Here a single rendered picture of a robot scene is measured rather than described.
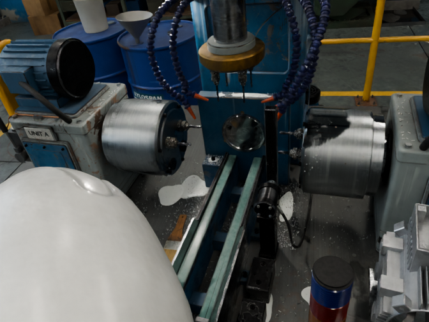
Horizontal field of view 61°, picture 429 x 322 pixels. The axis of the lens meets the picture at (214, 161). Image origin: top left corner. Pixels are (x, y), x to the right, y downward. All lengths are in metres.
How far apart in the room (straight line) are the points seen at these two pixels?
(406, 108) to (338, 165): 0.25
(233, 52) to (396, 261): 0.61
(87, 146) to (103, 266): 1.02
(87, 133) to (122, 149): 0.11
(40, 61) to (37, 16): 5.59
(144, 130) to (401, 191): 0.72
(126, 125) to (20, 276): 0.97
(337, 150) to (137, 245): 0.81
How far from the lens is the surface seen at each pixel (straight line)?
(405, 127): 1.03
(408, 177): 1.00
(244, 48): 0.98
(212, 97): 1.20
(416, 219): 0.80
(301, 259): 1.13
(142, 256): 0.22
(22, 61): 1.29
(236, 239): 1.01
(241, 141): 1.25
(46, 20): 6.78
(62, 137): 1.25
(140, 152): 1.13
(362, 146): 0.99
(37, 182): 0.27
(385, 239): 0.84
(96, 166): 1.26
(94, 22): 3.08
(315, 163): 0.99
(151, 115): 1.13
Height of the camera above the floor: 1.70
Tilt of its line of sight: 37 degrees down
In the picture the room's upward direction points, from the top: 8 degrees counter-clockwise
